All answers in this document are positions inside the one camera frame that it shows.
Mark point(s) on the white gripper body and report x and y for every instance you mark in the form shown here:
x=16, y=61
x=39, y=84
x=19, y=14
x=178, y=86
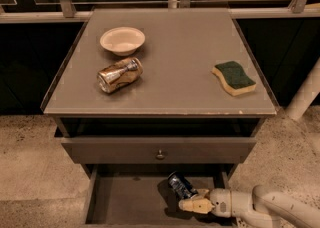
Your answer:
x=220, y=202

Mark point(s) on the blue pepsi can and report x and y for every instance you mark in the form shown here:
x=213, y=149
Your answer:
x=181, y=186

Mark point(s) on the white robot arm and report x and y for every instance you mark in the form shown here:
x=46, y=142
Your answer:
x=263, y=208

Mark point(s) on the round metal drawer knob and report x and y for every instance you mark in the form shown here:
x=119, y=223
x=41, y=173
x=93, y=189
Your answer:
x=160, y=155

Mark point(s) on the open grey middle drawer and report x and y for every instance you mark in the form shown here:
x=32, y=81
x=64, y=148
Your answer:
x=139, y=196

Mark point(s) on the grey drawer cabinet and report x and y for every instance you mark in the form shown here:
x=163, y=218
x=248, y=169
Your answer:
x=177, y=95

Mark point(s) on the closed top drawer front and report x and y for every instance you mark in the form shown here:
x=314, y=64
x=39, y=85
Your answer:
x=143, y=150

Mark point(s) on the gold silver energy drink can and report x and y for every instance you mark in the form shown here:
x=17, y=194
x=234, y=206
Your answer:
x=120, y=74

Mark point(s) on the green yellow sponge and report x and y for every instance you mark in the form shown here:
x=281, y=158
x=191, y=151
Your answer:
x=233, y=78

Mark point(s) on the white paper bowl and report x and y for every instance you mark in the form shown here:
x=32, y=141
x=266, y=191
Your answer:
x=122, y=41

